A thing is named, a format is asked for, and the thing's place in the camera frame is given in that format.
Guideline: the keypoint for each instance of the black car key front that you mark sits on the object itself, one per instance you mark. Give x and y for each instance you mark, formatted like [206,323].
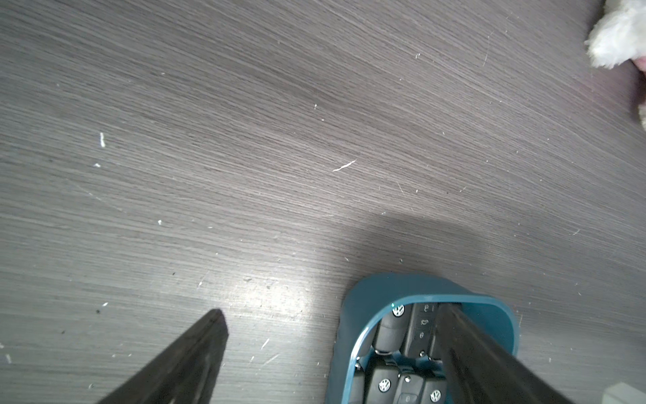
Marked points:
[382,378]

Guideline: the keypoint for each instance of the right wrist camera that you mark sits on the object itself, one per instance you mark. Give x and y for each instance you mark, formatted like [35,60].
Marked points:
[623,393]

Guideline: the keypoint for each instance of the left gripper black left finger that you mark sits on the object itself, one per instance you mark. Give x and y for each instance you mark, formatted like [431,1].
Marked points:
[185,372]

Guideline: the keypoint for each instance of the dark teal storage box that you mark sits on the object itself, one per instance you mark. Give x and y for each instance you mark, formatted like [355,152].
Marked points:
[377,295]

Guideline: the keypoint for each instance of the black car key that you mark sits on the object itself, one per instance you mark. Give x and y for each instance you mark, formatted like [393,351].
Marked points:
[358,386]
[434,391]
[409,389]
[420,331]
[392,329]
[382,378]

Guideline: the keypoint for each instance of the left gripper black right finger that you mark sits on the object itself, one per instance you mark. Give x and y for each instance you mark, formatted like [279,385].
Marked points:
[479,370]

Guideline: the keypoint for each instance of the white teddy bear pink shirt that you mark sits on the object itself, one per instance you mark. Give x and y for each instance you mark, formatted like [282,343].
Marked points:
[618,36]

